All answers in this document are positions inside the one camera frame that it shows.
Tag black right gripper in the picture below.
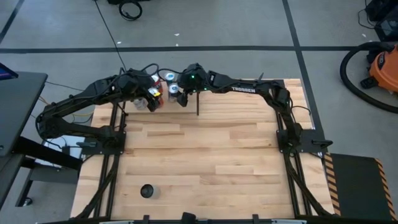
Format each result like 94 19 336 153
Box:
176 63 208 108

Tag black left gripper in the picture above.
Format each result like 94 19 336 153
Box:
119 68 161 113

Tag white Celsius Arctic Vibe can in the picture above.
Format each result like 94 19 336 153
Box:
132 97 149 111

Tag red Fanta can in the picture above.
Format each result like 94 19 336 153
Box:
148 87 165 108
151 73 163 91

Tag light wooden shelf board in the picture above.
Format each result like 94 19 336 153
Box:
126 91 198 114

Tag black desk stand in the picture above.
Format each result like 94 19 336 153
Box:
0 136 83 208

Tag black desk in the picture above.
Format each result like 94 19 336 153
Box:
0 70 49 158

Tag laptop with blue screen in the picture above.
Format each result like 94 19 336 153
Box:
0 62 19 81

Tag orange shop vacuum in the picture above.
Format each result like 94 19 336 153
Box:
339 41 398 113
360 43 398 94

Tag black mat hazard stripe edges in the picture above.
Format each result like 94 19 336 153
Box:
323 152 398 222

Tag black equipment case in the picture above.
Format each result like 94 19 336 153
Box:
365 0 398 43

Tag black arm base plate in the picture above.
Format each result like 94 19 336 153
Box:
77 130 127 156
276 128 327 154

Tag long black floor cable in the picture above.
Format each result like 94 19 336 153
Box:
94 0 127 74

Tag coiled black cable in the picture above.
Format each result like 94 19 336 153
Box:
118 0 144 22

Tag black aluminium table frame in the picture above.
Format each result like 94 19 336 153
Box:
70 79 335 224

